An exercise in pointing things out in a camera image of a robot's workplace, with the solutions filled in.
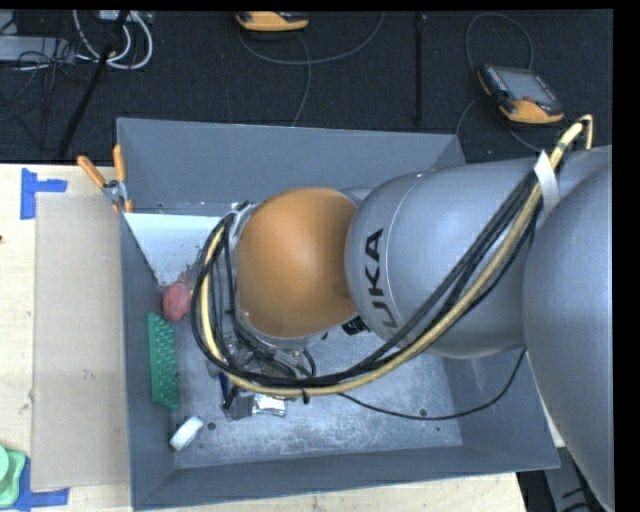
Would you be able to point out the brown cardboard board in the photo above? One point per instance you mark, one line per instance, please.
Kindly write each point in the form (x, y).
(80, 340)

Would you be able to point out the green studded flat block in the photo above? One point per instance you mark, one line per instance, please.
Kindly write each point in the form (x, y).
(163, 363)

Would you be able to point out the grey metal bin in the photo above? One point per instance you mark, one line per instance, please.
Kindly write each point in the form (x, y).
(320, 435)

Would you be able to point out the pink ball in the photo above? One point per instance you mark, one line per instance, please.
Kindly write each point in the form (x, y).
(177, 301)

